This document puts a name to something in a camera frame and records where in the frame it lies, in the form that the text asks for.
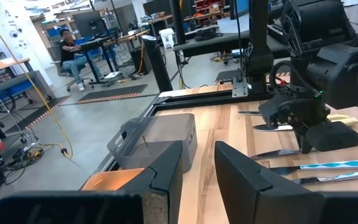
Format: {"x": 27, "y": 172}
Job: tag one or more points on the shelf with blue bins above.
{"x": 53, "y": 32}

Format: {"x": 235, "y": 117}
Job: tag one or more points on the blue panel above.
{"x": 242, "y": 6}

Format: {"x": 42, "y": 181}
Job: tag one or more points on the black monitor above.
{"x": 89, "y": 23}

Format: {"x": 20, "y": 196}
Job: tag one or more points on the black aluminium table frame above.
{"x": 197, "y": 100}

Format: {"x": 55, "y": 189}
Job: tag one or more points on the desk with wooden top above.
{"x": 126, "y": 38}

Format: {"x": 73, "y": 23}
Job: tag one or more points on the black hazard-striped floor mat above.
{"x": 113, "y": 92}
{"x": 42, "y": 113}

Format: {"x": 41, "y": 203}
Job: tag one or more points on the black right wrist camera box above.
{"x": 331, "y": 137}

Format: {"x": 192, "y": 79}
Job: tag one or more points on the dark grey side table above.
{"x": 228, "y": 43}

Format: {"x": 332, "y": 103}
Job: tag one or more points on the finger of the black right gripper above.
{"x": 303, "y": 140}

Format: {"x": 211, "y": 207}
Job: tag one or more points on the person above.
{"x": 67, "y": 51}

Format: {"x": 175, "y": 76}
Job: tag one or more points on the black pole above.
{"x": 177, "y": 21}

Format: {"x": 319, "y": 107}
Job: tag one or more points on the silver mounting bracket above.
{"x": 240, "y": 87}

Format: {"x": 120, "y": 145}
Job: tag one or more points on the grey office chair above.
{"x": 57, "y": 69}

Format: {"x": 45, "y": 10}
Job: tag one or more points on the white waste bin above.
{"x": 166, "y": 39}

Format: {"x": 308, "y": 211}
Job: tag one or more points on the grey plastic bin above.
{"x": 166, "y": 130}

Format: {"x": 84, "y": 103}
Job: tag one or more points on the black right gantry upright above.
{"x": 259, "y": 46}

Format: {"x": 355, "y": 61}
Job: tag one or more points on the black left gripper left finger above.
{"x": 73, "y": 208}

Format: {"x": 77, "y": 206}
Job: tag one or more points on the black cylinder with silver top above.
{"x": 157, "y": 65}

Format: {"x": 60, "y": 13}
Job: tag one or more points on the white pillar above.
{"x": 30, "y": 53}

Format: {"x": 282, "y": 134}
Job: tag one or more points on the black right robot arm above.
{"x": 337, "y": 71}

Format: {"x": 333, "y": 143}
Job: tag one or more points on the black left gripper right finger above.
{"x": 259, "y": 202}

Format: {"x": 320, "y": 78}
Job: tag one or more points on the orange plastic bin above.
{"x": 110, "y": 180}

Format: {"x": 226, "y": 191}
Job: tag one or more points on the grey workbench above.
{"x": 14, "y": 81}

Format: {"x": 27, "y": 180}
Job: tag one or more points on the black computer tower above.
{"x": 140, "y": 60}

